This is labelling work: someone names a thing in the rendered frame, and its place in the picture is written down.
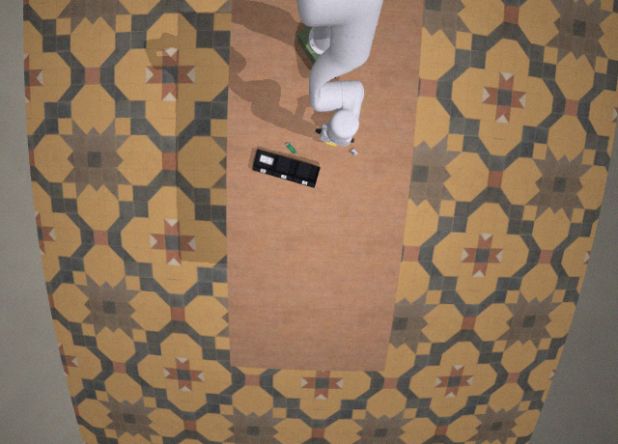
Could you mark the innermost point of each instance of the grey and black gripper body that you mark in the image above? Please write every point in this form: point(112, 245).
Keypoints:
point(324, 137)

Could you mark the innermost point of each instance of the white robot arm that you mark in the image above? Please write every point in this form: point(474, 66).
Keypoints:
point(344, 40)

